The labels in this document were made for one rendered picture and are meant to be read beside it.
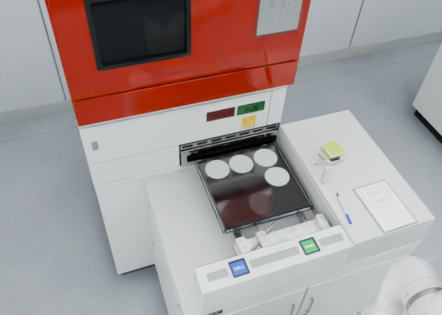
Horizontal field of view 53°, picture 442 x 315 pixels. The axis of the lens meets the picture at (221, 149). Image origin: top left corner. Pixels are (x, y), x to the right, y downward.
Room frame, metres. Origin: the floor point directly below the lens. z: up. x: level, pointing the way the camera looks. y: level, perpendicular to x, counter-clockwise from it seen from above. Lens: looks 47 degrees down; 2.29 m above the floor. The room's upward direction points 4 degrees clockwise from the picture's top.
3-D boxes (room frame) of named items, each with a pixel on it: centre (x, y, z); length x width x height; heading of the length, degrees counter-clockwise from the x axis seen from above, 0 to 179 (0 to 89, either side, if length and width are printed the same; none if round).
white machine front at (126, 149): (1.25, 0.13, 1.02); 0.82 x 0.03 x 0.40; 112
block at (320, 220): (0.94, -0.40, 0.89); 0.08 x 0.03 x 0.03; 22
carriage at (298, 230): (0.88, -0.25, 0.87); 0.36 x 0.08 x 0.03; 112
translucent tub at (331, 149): (1.21, -0.44, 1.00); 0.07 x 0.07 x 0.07; 31
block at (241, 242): (0.82, -0.10, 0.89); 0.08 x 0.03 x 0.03; 22
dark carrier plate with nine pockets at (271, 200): (1.12, -0.13, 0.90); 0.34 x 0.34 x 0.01; 22
